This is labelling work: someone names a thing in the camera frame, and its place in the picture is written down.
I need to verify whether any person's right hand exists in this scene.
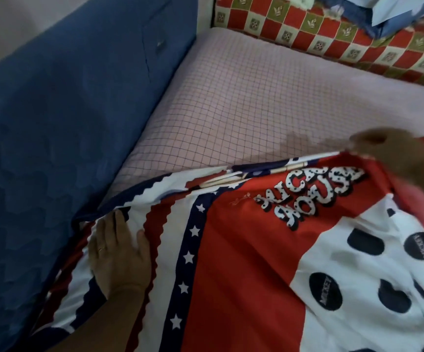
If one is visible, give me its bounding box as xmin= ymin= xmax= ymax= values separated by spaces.
xmin=349 ymin=127 xmax=423 ymax=170

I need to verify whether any person's left hand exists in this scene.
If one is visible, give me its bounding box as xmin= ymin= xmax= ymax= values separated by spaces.
xmin=88 ymin=209 xmax=151 ymax=296

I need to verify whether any red white blue printed bedsheet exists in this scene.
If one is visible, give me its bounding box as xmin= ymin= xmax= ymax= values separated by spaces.
xmin=32 ymin=150 xmax=424 ymax=352

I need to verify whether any person's right forearm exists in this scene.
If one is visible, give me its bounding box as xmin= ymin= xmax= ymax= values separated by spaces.
xmin=395 ymin=143 xmax=424 ymax=226

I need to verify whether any person's left forearm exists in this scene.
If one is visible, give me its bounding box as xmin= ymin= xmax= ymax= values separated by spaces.
xmin=48 ymin=286 xmax=145 ymax=352

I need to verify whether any red checkered patterned pillow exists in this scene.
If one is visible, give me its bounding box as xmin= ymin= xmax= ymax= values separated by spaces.
xmin=212 ymin=0 xmax=424 ymax=89

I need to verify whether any pink checked mattress cover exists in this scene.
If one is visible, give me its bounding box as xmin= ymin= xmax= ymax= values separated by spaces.
xmin=102 ymin=27 xmax=424 ymax=210

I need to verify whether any dark blue cloth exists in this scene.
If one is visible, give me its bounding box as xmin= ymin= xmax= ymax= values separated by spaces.
xmin=315 ymin=0 xmax=424 ymax=39

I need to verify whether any light blue cloth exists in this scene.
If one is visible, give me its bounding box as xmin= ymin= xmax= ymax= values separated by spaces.
xmin=371 ymin=0 xmax=424 ymax=27

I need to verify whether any blue quilted bed frame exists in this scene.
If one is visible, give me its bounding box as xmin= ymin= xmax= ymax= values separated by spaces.
xmin=0 ymin=0 xmax=213 ymax=352

